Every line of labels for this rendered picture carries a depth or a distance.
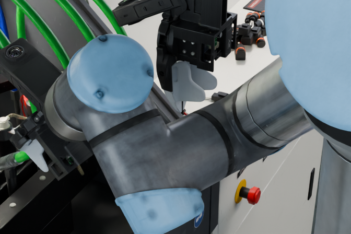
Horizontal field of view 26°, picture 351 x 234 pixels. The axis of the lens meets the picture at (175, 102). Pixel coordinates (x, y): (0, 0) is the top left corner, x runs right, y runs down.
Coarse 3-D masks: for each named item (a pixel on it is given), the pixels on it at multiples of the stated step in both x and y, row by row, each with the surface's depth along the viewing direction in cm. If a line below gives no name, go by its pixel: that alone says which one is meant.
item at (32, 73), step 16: (16, 48) 90; (32, 48) 90; (0, 64) 89; (16, 64) 89; (32, 64) 89; (48, 64) 89; (16, 80) 88; (32, 80) 87; (48, 80) 87; (32, 96) 86
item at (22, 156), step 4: (0, 28) 95; (0, 32) 94; (0, 36) 94; (4, 36) 94; (0, 40) 94; (4, 40) 94; (8, 40) 95; (0, 44) 94; (4, 44) 94; (32, 104) 96; (32, 108) 96; (36, 108) 96; (32, 112) 97; (20, 152) 103; (24, 152) 102; (16, 156) 104; (20, 156) 103; (24, 156) 102; (28, 156) 102; (16, 160) 104; (20, 160) 104; (24, 160) 103
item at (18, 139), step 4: (20, 128) 90; (24, 128) 90; (16, 132) 90; (20, 132) 90; (24, 132) 90; (28, 132) 90; (12, 136) 91; (16, 136) 91; (20, 136) 90; (24, 136) 91; (12, 140) 92; (16, 140) 91; (20, 140) 91; (24, 140) 91; (28, 140) 92; (16, 144) 92; (20, 144) 91; (24, 144) 94; (20, 148) 96
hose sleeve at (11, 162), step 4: (16, 152) 105; (4, 156) 106; (8, 156) 105; (12, 156) 104; (0, 160) 107; (4, 160) 106; (8, 160) 105; (12, 160) 104; (0, 164) 106; (4, 164) 106; (8, 164) 105; (12, 164) 105; (16, 164) 104; (20, 164) 105; (0, 168) 107; (4, 168) 107
